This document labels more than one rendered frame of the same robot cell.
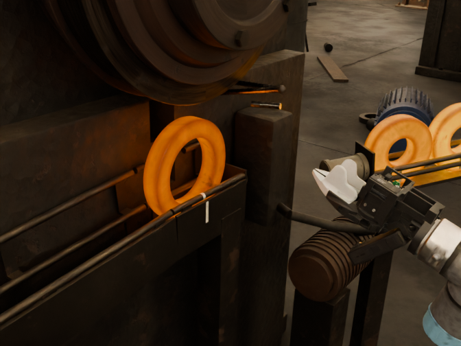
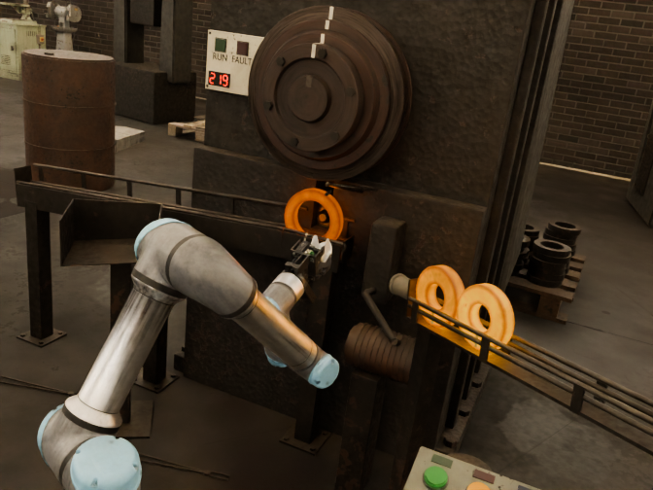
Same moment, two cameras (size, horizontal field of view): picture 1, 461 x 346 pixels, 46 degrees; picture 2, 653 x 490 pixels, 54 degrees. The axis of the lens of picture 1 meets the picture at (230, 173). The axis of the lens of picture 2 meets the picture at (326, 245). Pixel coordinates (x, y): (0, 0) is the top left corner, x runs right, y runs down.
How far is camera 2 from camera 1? 176 cm
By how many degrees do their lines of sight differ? 69
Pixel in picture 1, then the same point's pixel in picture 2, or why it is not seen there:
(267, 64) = (428, 199)
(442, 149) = (463, 315)
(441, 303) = not seen: hidden behind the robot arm
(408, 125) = (440, 275)
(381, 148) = (423, 283)
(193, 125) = (313, 192)
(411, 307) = not seen: outside the picture
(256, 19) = (311, 137)
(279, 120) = (378, 225)
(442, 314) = not seen: hidden behind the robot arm
